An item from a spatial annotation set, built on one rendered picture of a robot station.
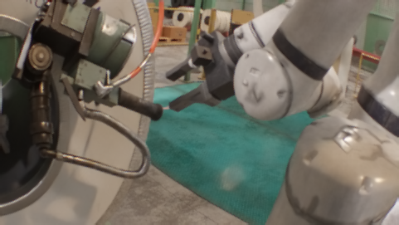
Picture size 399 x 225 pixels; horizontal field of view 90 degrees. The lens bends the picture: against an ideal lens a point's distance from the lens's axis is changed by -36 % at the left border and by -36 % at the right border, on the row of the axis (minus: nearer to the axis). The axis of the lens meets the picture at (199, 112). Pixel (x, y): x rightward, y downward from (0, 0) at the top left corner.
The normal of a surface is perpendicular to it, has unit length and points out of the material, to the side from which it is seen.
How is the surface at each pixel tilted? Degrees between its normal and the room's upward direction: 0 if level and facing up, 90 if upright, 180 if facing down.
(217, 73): 65
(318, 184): 85
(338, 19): 110
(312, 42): 102
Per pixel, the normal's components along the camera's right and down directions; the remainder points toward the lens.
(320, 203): -0.75, 0.07
